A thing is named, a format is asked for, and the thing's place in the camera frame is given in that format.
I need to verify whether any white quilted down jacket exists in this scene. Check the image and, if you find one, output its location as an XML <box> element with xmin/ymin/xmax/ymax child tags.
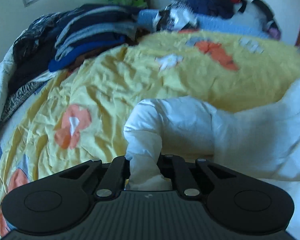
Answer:
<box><xmin>123</xmin><ymin>79</ymin><xmax>300</xmax><ymax>239</ymax></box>

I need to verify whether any yellow floral bed sheet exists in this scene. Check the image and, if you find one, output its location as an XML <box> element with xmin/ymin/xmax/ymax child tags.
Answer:
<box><xmin>0</xmin><ymin>31</ymin><xmax>300</xmax><ymax>238</ymax></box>

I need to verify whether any black and white garment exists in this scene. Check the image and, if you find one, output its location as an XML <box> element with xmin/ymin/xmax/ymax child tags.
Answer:
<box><xmin>152</xmin><ymin>7</ymin><xmax>198</xmax><ymax>31</ymax></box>

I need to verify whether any light blue blanket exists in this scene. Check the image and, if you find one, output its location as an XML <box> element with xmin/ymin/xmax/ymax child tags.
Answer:
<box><xmin>137</xmin><ymin>9</ymin><xmax>270</xmax><ymax>38</ymax></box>

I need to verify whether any stack of dark folded sweaters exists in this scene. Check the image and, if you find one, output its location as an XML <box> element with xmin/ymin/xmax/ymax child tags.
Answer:
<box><xmin>8</xmin><ymin>4</ymin><xmax>140</xmax><ymax>94</ymax></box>

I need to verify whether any black bag at wall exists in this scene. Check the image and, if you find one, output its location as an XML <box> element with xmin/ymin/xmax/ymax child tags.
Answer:
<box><xmin>252</xmin><ymin>0</ymin><xmax>281</xmax><ymax>41</ymax></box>

